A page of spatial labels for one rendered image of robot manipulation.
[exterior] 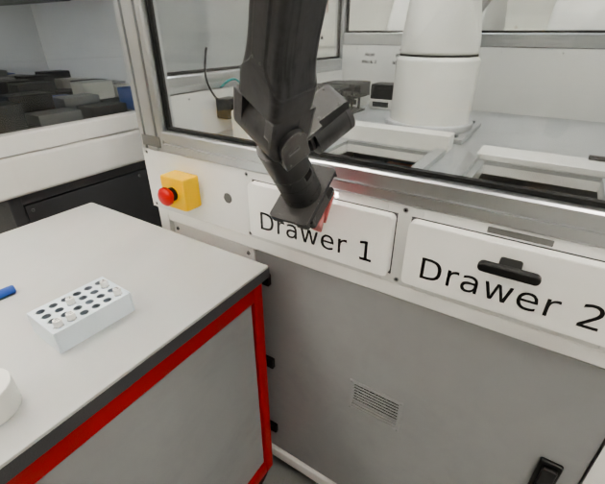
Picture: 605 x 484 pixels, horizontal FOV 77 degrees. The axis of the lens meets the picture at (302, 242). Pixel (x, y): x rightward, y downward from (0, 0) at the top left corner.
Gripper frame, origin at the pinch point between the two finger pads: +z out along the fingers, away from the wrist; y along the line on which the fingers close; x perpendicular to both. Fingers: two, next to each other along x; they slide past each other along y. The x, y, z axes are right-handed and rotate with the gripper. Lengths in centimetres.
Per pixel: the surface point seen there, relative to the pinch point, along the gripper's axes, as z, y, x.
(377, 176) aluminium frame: -4.7, 8.3, -7.8
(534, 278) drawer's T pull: -2.2, -0.2, -31.5
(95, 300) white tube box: -6.5, -26.8, 26.5
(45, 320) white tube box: -10.6, -32.5, 28.3
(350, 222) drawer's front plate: 1.0, 2.3, -4.7
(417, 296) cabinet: 11.7, -2.7, -16.9
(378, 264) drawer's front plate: 6.1, -1.4, -10.3
